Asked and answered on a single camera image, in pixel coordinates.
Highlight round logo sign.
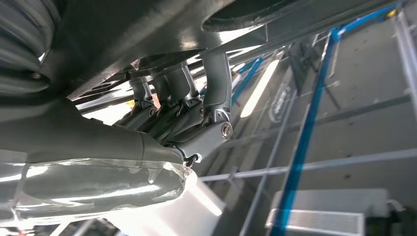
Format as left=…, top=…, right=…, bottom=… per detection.
left=268, top=83, right=293, bottom=124

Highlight blue metal frame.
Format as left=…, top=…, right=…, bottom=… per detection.
left=230, top=1, right=408, bottom=236

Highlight white ceiling air vent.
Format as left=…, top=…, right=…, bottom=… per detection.
left=265, top=189, right=390, bottom=236

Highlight ceiling strip light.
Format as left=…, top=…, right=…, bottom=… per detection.
left=240, top=59, right=280, bottom=118

